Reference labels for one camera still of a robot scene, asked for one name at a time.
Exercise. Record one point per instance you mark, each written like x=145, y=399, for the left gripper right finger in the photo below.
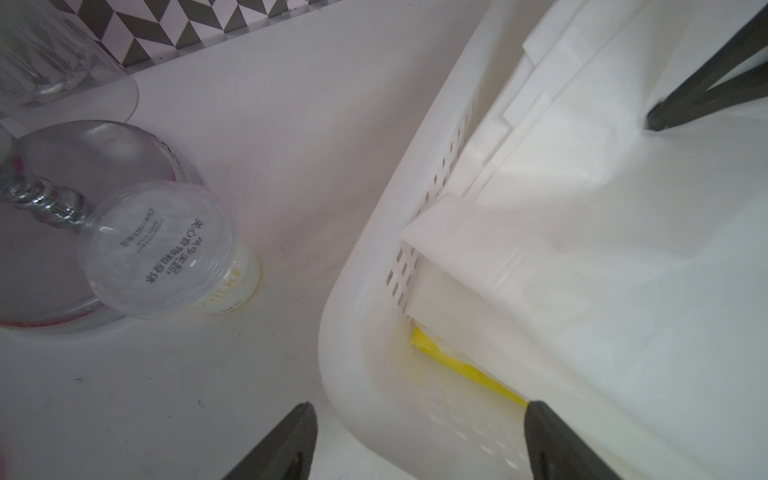
x=556, y=452

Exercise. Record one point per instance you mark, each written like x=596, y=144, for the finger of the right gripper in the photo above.
x=713, y=87

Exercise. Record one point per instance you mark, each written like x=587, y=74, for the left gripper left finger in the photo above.
x=286, y=452

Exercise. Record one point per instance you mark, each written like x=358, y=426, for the white plastic basket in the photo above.
x=420, y=415

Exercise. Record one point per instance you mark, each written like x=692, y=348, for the yellow raincoat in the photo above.
x=425, y=344

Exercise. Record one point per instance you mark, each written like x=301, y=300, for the clear translucent raincoat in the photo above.
x=617, y=274

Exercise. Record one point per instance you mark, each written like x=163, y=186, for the small clear lidded jar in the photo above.
x=166, y=247

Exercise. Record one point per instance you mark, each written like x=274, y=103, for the chrome glass holder stand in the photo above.
x=50, y=180

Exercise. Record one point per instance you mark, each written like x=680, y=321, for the clear wine glass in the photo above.
x=52, y=72

